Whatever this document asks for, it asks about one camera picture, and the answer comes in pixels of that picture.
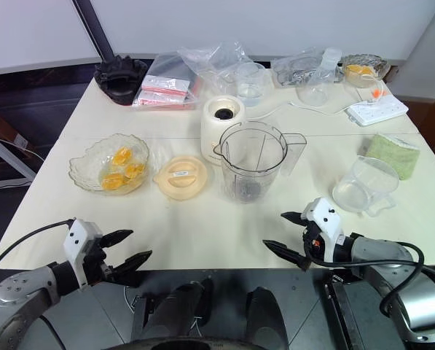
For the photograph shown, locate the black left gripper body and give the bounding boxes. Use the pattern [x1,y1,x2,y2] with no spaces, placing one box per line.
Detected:
[82,237,116,288]

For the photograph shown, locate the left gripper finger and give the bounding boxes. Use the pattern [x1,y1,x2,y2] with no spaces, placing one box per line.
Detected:
[111,249,154,288]
[99,229,134,251]

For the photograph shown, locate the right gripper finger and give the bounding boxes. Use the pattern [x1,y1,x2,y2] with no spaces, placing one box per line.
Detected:
[262,239,312,273]
[281,211,306,226]

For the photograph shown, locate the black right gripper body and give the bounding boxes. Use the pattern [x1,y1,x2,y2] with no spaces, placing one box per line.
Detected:
[299,217,328,269]

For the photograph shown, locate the clear blender jar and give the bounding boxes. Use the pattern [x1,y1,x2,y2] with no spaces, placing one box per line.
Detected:
[219,120,308,204]

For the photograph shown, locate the cream blender lid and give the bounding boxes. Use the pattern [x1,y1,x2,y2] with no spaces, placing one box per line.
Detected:
[152,155,210,202]

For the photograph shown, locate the orange mandarin segment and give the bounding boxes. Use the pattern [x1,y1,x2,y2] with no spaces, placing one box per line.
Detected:
[124,162,147,182]
[101,171,129,191]
[107,145,135,167]

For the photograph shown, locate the white blender base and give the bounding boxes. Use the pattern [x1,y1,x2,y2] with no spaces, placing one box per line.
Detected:
[200,94,247,167]

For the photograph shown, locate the orange fruit pile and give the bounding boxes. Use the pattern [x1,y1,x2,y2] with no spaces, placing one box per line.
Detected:
[344,64,375,79]

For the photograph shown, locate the clear measuring cup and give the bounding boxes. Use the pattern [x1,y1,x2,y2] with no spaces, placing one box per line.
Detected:
[332,155,400,216]
[234,61,273,108]

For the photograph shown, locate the scalloped glass bowl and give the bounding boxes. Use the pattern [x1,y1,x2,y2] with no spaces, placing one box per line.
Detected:
[68,133,153,196]

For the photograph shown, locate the green sponge cloth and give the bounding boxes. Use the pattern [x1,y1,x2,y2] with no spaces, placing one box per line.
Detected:
[362,133,421,182]

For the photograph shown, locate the clear plastic cup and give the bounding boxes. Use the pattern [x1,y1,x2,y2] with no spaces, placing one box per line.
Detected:
[296,74,330,106]

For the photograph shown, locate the white power strip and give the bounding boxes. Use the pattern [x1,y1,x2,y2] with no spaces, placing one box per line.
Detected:
[345,95,410,128]

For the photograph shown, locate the red-striped zip bag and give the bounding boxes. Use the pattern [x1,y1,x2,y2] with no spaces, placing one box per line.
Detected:
[141,53,203,99]
[132,89,198,111]

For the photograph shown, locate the plastic bag with metal parts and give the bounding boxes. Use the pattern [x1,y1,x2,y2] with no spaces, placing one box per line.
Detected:
[271,47,344,88]

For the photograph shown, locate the brown cardboard box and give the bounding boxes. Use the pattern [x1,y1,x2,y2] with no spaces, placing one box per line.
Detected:
[0,105,34,158]

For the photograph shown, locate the black plastic holder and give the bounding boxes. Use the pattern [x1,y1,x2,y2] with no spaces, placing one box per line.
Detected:
[94,54,149,106]

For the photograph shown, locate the glass bowl with dark rim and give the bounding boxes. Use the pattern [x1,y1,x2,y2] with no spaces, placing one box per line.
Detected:
[339,53,391,88]

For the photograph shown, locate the crumpled clear plastic bag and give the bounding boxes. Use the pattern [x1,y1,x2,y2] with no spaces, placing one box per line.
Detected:
[176,40,256,98]

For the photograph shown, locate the black slanted pole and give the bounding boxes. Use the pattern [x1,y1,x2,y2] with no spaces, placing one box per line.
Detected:
[73,0,117,63]

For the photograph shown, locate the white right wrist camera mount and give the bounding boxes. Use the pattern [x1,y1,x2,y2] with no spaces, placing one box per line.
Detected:
[301,198,345,262]

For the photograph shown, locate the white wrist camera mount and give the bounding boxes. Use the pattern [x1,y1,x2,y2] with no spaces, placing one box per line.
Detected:
[301,198,345,262]
[63,218,103,289]

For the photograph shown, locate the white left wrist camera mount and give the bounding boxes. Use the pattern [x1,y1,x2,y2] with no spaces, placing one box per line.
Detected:
[63,218,103,289]

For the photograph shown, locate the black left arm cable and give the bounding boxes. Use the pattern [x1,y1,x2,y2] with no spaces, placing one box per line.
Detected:
[0,218,76,273]

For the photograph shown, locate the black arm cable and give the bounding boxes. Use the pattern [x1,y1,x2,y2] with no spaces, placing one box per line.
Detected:
[310,242,435,318]
[0,218,76,273]

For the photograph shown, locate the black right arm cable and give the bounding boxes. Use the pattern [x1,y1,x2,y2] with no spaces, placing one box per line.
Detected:
[310,242,435,318]

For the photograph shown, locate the white power cable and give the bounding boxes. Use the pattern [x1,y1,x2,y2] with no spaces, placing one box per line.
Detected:
[253,100,353,120]

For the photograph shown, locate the white metal frame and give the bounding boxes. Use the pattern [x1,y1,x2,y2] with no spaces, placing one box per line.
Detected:
[0,130,45,193]

